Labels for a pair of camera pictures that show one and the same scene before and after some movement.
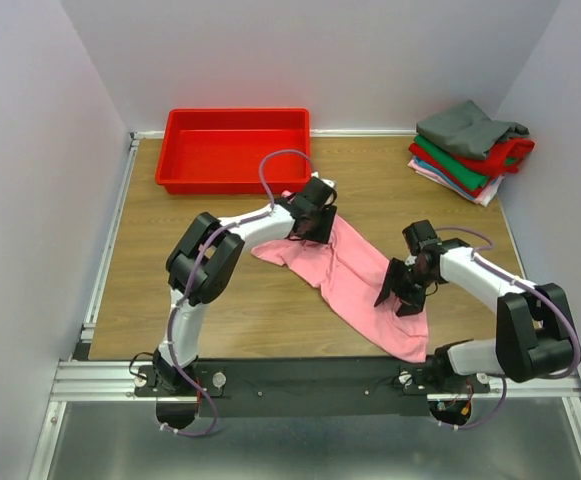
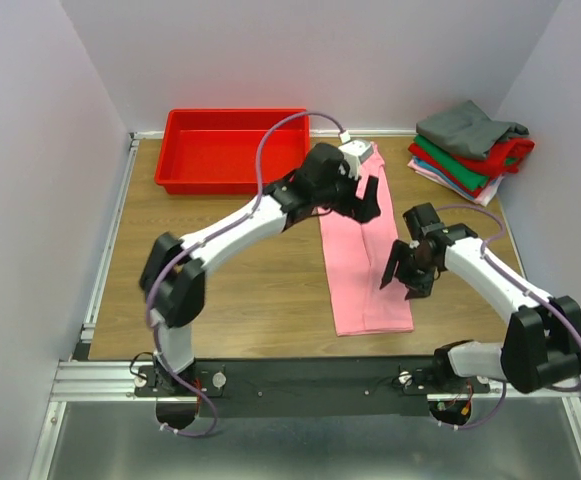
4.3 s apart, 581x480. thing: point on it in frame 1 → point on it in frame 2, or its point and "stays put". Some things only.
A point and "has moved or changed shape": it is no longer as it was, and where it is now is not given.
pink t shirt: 353,278 has moved or changed shape
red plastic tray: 219,151 stays put
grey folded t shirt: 465,129 stays put
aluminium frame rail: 115,380 stays put
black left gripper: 305,237 → 367,207
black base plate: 312,388 stays put
